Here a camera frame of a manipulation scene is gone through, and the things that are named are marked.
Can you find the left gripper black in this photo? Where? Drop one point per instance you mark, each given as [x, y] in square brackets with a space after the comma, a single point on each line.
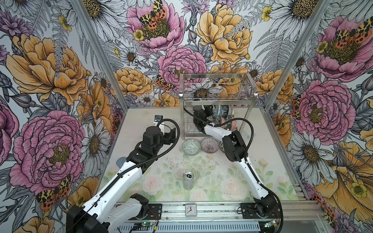
[168, 140]

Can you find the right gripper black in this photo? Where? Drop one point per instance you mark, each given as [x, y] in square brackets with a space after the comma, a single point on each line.
[209, 108]

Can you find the blue floral bowl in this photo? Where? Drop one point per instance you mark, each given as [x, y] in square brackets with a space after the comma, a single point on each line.
[217, 111]

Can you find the dark grey petal bowl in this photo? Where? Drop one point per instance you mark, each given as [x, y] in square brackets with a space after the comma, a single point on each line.
[227, 110]

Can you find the purple glass bowl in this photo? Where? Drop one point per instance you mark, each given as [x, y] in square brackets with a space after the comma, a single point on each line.
[209, 145]

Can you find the green geometric pattern bowl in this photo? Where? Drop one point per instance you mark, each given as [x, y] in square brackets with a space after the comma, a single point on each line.
[191, 147]

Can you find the green leaf pattern bowl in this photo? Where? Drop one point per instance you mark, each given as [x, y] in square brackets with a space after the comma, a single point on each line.
[218, 120]

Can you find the dark speckled pattern bowl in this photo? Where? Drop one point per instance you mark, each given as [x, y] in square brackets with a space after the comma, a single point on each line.
[231, 126]

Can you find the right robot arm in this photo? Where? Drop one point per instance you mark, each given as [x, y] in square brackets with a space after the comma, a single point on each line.
[236, 151]

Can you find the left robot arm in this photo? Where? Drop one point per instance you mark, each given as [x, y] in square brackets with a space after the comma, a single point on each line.
[99, 214]

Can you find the steel two-tier dish rack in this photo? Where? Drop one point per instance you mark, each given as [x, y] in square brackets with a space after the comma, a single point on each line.
[238, 90]

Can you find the silver drink can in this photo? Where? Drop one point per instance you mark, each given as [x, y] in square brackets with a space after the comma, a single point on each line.
[188, 179]

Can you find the small white clock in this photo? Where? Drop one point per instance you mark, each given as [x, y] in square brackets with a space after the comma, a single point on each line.
[190, 210]

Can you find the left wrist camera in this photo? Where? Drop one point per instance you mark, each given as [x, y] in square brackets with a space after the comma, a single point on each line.
[157, 119]

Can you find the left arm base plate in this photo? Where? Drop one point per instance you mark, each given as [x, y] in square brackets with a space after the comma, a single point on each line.
[154, 212]

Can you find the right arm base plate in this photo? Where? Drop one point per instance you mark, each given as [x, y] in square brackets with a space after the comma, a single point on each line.
[254, 210]

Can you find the aluminium front rail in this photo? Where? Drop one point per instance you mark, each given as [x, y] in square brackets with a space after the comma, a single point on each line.
[226, 211]

